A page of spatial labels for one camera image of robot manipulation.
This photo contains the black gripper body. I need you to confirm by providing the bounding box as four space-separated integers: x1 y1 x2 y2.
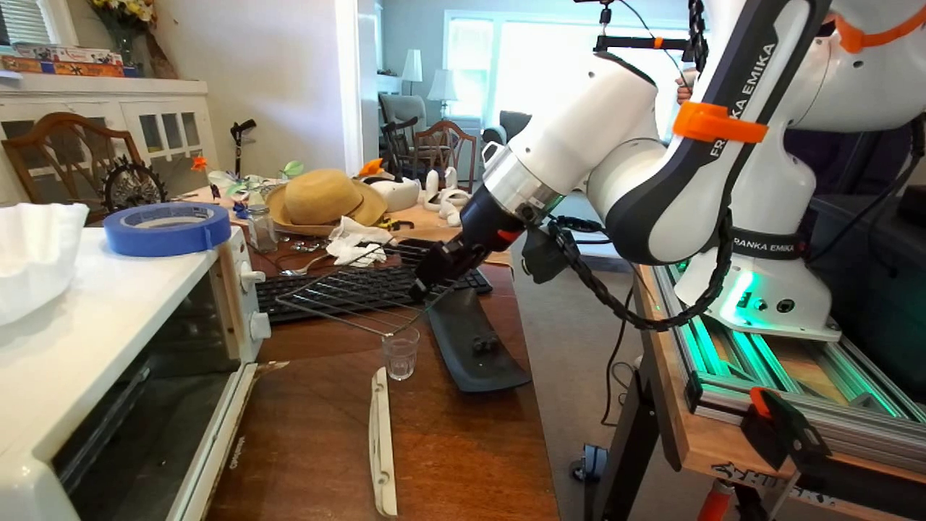
414 189 523 291

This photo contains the metal wire oven rack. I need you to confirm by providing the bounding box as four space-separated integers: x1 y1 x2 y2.
277 257 495 341

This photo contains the white mini toaster oven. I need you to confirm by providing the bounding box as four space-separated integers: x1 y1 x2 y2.
0 228 268 521

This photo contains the small clear glass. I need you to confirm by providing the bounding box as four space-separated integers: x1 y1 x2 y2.
379 328 418 382

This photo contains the white fluted bowl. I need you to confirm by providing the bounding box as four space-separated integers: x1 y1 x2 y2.
0 202 89 325

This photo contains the black camera mount rod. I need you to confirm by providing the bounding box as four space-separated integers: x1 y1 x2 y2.
592 0 709 69

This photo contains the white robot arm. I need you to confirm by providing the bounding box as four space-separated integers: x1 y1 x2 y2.
415 0 926 341

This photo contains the dark wooden chair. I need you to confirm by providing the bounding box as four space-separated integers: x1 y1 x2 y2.
3 114 142 223

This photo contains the black gear sculpture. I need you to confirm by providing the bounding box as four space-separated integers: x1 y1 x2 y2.
102 160 164 213

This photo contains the white crumpled tissue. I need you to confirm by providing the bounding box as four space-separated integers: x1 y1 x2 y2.
327 218 394 268

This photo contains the blue tape roll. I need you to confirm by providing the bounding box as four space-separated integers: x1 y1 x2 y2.
103 202 230 257

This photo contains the small glass jar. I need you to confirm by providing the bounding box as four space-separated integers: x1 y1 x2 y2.
249 214 277 252

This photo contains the white glass-door cabinet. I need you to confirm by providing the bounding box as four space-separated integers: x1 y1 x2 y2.
0 72 219 213

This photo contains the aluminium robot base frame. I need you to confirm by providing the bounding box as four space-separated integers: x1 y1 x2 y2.
630 257 926 521

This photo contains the straw sun hat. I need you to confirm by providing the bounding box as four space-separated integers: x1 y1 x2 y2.
265 172 387 239

